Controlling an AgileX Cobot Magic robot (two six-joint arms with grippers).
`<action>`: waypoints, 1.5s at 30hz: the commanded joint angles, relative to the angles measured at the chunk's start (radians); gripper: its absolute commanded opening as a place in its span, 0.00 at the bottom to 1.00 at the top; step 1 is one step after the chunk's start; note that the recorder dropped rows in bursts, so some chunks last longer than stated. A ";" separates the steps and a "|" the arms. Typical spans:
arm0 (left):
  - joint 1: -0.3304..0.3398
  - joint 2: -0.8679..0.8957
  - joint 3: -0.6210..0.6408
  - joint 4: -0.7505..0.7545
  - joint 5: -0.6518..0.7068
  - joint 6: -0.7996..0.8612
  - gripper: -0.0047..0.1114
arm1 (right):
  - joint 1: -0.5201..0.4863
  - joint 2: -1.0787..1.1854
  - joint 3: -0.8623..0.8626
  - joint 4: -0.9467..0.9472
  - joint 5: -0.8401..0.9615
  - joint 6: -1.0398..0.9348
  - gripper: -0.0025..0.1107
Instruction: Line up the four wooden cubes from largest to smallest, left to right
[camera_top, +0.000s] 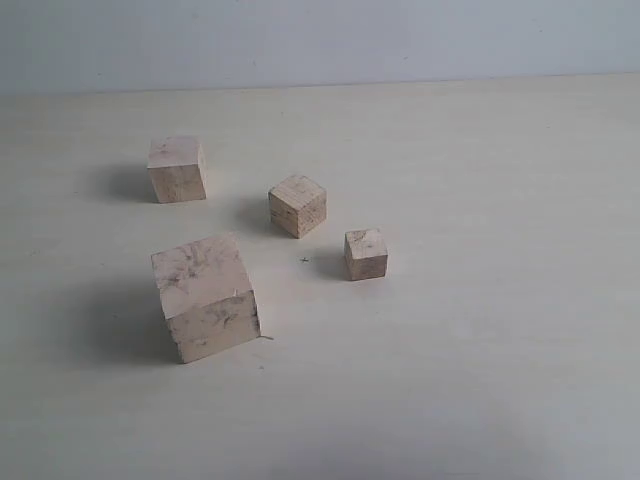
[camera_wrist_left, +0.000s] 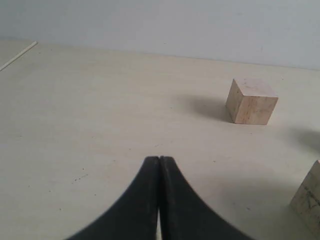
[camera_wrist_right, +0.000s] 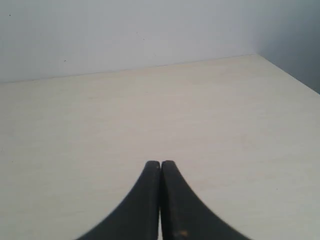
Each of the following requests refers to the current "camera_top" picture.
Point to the second largest wooden cube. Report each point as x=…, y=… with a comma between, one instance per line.
x=177, y=169

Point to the medium small wooden cube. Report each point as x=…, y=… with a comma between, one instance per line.
x=297, y=205

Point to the smallest wooden cube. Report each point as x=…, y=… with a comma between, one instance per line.
x=366, y=254

